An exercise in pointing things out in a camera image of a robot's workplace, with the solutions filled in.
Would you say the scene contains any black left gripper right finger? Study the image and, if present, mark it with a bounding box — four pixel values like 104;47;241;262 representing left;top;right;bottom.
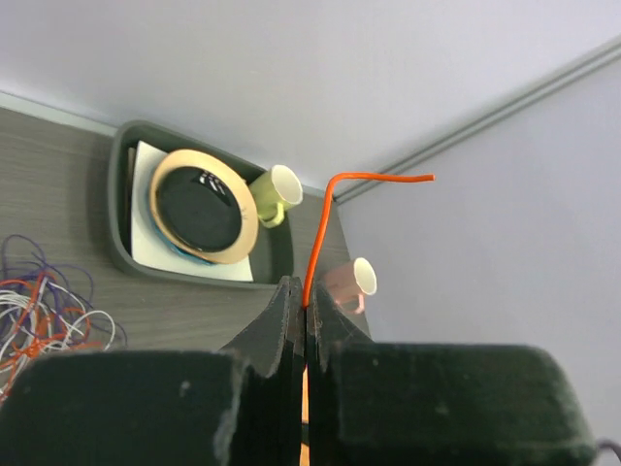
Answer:
307;285;597;465

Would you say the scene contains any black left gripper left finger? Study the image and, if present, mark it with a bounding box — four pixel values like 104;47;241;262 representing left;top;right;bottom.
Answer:
1;277;305;465

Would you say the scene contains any orange cable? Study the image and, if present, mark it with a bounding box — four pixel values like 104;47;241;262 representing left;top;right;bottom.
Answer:
299;172;437;466

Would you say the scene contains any pink mug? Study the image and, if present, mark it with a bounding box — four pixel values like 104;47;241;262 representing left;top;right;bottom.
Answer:
322;257;377;315

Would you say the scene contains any white paper sheet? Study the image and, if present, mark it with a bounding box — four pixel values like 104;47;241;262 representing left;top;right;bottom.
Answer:
129;141;253;283

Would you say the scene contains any blue plate under plate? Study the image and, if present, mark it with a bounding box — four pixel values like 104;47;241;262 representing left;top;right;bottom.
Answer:
145;193;216;266

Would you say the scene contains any tan rimmed black plate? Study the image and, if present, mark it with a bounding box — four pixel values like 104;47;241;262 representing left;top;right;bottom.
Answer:
147;149;259;264

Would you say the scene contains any green mug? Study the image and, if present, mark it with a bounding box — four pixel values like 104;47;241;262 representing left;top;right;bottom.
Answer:
249;165;304;228

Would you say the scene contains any white cable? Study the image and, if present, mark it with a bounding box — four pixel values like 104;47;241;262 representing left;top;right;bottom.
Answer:
0;279;117;404

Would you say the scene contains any purple cable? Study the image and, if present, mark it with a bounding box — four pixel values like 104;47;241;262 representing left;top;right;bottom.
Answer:
0;234;128;350

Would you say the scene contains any aluminium frame post right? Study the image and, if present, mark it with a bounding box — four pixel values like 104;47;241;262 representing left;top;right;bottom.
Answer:
334;33;621;205

